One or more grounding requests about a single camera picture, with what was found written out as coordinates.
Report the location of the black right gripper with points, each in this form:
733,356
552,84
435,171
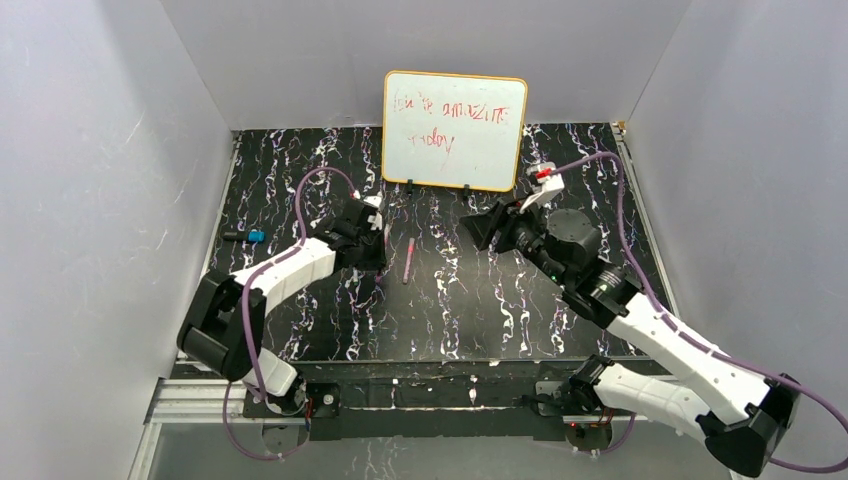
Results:
502,231

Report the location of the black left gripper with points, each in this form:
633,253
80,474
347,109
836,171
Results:
370,244

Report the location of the dark pink pen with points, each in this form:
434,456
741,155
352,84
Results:
385,245

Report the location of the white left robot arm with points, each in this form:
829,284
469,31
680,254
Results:
224,325

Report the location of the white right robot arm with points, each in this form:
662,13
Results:
739,416

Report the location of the blue capped black marker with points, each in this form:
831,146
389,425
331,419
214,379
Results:
252,236

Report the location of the yellow framed whiteboard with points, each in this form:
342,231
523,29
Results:
451,130

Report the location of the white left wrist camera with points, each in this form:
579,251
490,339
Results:
373,210

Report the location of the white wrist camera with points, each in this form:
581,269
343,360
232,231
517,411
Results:
547,183
373,210

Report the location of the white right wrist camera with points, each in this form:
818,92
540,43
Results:
547,183

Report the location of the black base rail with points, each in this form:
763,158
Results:
428,399

